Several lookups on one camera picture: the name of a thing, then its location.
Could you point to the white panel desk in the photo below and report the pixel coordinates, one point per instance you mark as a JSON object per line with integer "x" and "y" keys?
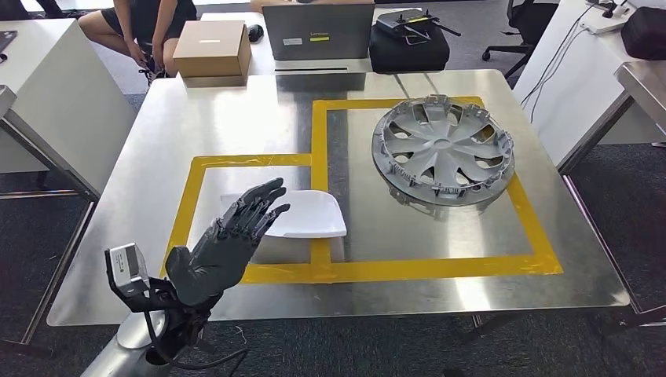
{"x": 567, "y": 83}
{"x": 67, "y": 99}

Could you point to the black remote controller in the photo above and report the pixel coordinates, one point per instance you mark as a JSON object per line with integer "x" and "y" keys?
{"x": 403, "y": 22}

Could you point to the black office chair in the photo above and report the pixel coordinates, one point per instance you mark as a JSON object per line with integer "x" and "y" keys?
{"x": 530, "y": 21}

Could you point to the brown cardboard box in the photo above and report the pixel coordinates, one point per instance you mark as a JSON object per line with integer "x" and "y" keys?
{"x": 210, "y": 49}

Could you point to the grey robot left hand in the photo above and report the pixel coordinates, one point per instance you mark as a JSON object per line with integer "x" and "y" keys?
{"x": 218, "y": 255}

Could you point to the person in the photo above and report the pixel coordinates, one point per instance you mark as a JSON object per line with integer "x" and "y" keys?
{"x": 151, "y": 21}

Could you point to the steel table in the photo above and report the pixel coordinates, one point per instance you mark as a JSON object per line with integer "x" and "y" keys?
{"x": 47, "y": 161}
{"x": 642, "y": 83}

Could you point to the white curved plastic part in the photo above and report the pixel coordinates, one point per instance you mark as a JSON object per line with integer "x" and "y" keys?
{"x": 312, "y": 213}

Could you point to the stainless steel workbench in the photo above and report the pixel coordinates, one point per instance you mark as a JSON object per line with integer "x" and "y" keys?
{"x": 234, "y": 125}

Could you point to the yellow table tape outline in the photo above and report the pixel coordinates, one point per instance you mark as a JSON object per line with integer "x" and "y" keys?
{"x": 320, "y": 145}

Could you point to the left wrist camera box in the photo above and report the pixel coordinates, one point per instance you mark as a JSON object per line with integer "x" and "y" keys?
{"x": 125, "y": 268}

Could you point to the black computer mouse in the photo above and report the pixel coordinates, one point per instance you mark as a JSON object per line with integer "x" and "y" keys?
{"x": 255, "y": 33}

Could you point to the grey plastic wheel hubcap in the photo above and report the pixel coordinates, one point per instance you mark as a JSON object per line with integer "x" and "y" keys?
{"x": 442, "y": 143}

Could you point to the white power strip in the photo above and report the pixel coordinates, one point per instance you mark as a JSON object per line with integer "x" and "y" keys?
{"x": 603, "y": 22}

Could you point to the grey laptop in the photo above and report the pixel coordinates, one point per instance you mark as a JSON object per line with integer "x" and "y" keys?
{"x": 317, "y": 31}

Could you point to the black bag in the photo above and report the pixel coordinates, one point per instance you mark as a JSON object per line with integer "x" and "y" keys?
{"x": 645, "y": 34}
{"x": 408, "y": 54}

